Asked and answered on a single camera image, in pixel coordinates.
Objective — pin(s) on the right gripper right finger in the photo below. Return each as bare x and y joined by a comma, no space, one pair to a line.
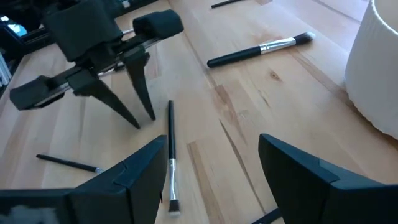
311,199

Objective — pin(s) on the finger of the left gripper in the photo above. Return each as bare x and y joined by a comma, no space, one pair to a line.
90,85
138,74

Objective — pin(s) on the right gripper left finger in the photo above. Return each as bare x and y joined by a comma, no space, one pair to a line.
124,202

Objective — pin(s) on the thin black makeup brush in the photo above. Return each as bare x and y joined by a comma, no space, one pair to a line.
267,217

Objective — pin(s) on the thin flat-tip makeup brush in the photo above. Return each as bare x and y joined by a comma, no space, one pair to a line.
171,130

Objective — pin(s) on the fluffy powder brush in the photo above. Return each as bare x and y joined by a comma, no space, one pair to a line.
224,3

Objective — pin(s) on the device with blue screen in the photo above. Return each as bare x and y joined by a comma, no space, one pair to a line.
17,29

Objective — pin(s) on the long thin black liner brush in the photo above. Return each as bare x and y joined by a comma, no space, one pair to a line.
68,163

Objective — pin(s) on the white ribbed round container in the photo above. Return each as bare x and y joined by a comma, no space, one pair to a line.
373,77

